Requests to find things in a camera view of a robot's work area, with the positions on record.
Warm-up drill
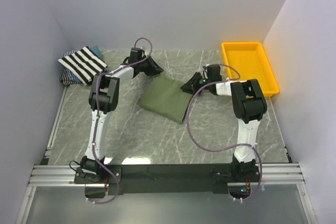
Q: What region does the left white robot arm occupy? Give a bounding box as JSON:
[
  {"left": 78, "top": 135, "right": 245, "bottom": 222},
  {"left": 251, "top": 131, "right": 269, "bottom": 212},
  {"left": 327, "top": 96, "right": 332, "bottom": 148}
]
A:
[{"left": 78, "top": 56, "right": 164, "bottom": 183}]

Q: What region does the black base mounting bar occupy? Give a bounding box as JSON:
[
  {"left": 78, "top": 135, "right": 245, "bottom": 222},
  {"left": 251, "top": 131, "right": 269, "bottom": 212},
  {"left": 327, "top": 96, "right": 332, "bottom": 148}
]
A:
[{"left": 73, "top": 163, "right": 237, "bottom": 196}]

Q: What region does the black white striped tank top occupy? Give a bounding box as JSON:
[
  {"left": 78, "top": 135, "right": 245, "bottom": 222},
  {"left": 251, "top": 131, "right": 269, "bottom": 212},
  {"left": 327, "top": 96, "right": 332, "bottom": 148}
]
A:
[{"left": 58, "top": 46, "right": 107, "bottom": 85}]

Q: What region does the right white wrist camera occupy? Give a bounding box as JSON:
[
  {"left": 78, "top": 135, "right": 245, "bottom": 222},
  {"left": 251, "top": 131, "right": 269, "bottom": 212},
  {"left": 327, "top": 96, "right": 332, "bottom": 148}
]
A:
[{"left": 205, "top": 65, "right": 222, "bottom": 82}]

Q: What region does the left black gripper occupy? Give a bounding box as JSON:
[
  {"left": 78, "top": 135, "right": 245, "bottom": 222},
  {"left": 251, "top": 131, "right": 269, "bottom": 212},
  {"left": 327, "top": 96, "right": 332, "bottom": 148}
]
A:
[{"left": 139, "top": 55, "right": 164, "bottom": 77}]

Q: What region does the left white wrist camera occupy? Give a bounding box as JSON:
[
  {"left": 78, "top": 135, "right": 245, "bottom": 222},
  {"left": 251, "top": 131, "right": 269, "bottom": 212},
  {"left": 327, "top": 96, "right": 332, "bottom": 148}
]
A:
[{"left": 128, "top": 47, "right": 145, "bottom": 64}]

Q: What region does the yellow plastic tray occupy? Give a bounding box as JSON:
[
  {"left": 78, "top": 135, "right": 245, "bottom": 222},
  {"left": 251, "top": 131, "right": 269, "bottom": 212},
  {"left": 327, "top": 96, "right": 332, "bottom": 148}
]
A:
[{"left": 221, "top": 41, "right": 280, "bottom": 97}]

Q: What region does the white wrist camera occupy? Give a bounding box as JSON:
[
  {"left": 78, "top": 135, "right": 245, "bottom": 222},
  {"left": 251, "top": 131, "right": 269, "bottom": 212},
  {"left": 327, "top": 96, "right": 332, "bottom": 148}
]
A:
[
  {"left": 205, "top": 65, "right": 222, "bottom": 82},
  {"left": 128, "top": 47, "right": 145, "bottom": 64}
]

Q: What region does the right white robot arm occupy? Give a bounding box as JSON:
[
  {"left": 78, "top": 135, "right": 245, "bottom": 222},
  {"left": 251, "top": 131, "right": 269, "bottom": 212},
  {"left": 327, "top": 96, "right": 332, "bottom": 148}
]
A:
[{"left": 180, "top": 72, "right": 267, "bottom": 182}]

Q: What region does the green motorcycle tank top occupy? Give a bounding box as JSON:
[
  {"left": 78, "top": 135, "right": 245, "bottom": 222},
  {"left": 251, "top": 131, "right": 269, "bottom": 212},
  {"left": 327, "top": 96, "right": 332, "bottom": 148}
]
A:
[{"left": 139, "top": 74, "right": 192, "bottom": 123}]

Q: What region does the thin striped navy tank top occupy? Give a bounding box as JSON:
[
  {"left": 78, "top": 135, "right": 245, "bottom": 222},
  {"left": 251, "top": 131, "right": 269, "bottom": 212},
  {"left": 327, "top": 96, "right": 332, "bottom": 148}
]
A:
[{"left": 59, "top": 68, "right": 82, "bottom": 86}]

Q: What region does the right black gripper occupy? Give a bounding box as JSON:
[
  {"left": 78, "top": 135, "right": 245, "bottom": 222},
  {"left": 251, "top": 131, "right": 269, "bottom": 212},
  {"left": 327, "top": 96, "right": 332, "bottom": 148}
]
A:
[{"left": 181, "top": 72, "right": 212, "bottom": 95}]

